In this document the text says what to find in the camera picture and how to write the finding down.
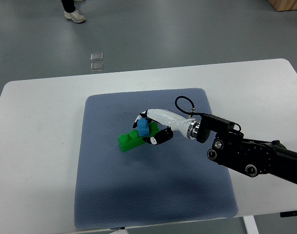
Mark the white table leg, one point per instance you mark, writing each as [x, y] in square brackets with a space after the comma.
[250, 224]

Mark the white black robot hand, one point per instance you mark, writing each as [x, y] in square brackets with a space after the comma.
[173, 123]

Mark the blue-grey foam mat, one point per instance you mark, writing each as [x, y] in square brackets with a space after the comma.
[170, 182]

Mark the person in black clothes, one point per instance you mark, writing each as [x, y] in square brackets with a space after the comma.
[68, 5]

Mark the small blue block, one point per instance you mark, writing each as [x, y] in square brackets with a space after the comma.
[143, 127]

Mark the right beige sneaker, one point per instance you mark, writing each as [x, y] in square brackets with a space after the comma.
[75, 16]

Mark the black table control panel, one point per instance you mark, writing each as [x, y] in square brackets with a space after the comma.
[288, 214]

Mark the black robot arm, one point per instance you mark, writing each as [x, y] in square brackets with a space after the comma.
[247, 156]

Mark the long green block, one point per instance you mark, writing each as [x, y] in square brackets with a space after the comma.
[132, 139]

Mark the wooden box corner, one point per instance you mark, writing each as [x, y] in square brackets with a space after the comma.
[284, 5]

